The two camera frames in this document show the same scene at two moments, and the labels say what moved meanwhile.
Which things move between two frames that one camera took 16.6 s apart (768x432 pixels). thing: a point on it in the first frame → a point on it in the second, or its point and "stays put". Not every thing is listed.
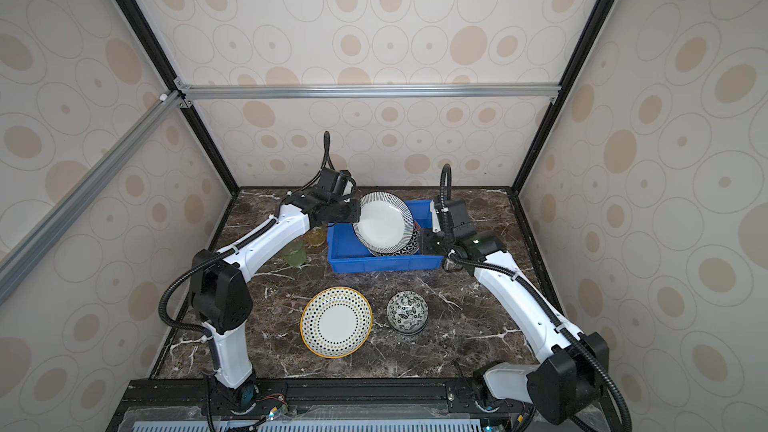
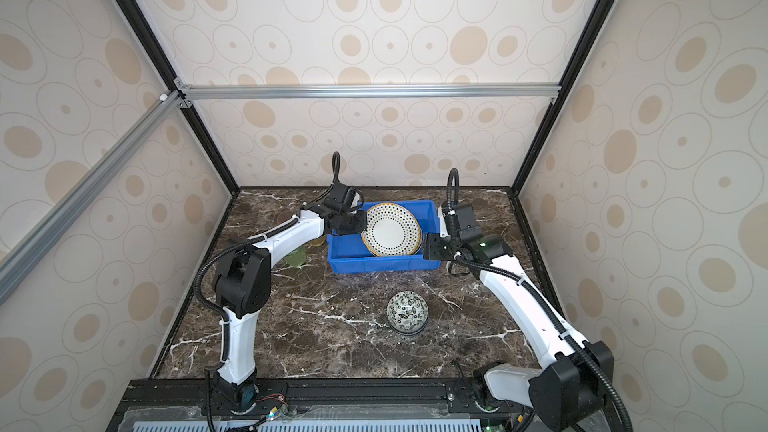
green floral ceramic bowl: x=407 y=312 stays put
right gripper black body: x=435 y=243 stays put
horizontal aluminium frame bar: x=368 y=91 stays put
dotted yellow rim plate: x=336 y=322 → x=392 y=230
